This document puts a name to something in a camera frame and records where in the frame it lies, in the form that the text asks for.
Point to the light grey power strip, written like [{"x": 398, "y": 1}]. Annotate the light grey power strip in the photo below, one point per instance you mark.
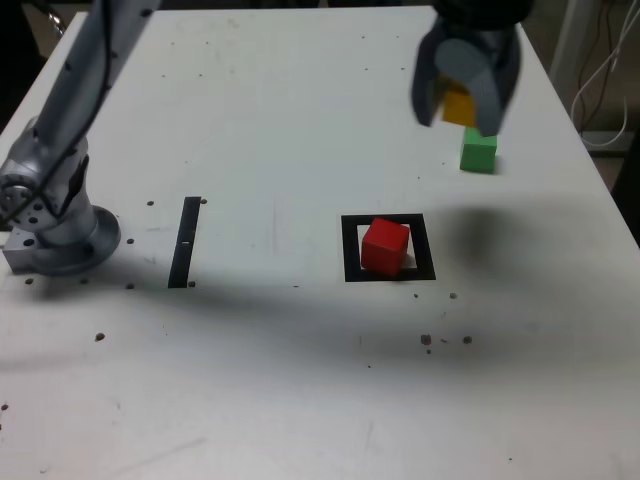
[{"x": 605, "y": 140}]

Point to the black tape square outline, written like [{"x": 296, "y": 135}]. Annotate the black tape square outline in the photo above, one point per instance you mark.
[{"x": 349, "y": 250}]

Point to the yellow cube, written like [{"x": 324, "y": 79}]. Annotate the yellow cube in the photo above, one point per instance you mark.
[{"x": 457, "y": 107}]

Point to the red cube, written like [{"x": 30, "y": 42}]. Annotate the red cube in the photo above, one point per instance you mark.
[{"x": 382, "y": 247}]

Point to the black tape strip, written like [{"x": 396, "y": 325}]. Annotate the black tape strip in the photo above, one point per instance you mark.
[{"x": 184, "y": 240}]

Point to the green cube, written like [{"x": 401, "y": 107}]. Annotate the green cube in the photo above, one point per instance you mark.
[{"x": 477, "y": 152}]

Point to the white metal post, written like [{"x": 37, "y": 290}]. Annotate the white metal post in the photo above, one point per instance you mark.
[{"x": 567, "y": 35}]

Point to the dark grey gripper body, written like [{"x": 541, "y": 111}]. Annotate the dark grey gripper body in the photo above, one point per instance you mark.
[{"x": 475, "y": 34}]

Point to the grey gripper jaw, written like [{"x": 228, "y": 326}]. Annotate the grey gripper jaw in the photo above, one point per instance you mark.
[
  {"x": 457, "y": 60},
  {"x": 424, "y": 85}
]

